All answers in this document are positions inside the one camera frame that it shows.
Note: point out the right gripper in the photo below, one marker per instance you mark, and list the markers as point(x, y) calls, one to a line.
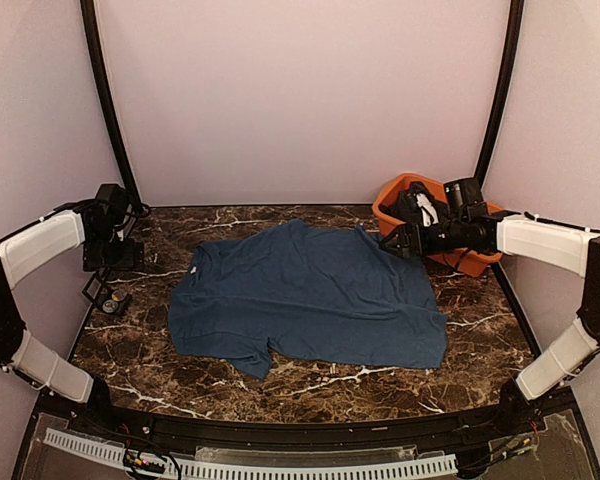
point(405, 239)

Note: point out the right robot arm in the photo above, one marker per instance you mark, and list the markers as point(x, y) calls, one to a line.
point(554, 266)

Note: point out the black front rail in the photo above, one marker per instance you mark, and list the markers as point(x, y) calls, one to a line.
point(463, 430)

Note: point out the left black frame post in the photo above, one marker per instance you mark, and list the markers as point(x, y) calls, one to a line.
point(99, 72)

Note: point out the orange plastic basin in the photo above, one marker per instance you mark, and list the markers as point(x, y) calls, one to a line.
point(462, 223)

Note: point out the round yellow grey brooch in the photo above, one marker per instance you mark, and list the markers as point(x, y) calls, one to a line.
point(110, 306)

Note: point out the blue t-shirt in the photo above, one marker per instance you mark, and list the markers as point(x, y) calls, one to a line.
point(307, 293)

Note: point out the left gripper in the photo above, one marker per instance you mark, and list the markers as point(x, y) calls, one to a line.
point(132, 259)

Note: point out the black frame post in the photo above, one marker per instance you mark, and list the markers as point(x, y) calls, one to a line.
point(505, 73)
point(99, 72)

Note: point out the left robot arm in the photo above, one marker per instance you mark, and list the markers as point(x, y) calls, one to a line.
point(97, 228)

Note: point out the white slotted cable duct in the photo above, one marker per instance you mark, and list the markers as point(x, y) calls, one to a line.
point(224, 463)

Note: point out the right black frame post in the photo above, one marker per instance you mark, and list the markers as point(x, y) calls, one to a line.
point(505, 73)

